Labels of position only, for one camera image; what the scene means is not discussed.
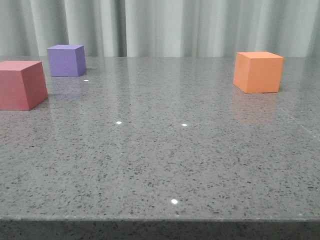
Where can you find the orange foam cube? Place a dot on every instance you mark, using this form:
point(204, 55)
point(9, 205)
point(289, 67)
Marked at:
point(258, 72)

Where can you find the pale green curtain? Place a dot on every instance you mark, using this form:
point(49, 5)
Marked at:
point(161, 28)

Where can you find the purple foam cube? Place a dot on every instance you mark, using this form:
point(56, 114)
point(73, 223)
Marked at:
point(67, 60)

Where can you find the red foam cube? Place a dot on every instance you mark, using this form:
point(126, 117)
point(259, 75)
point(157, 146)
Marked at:
point(22, 85)

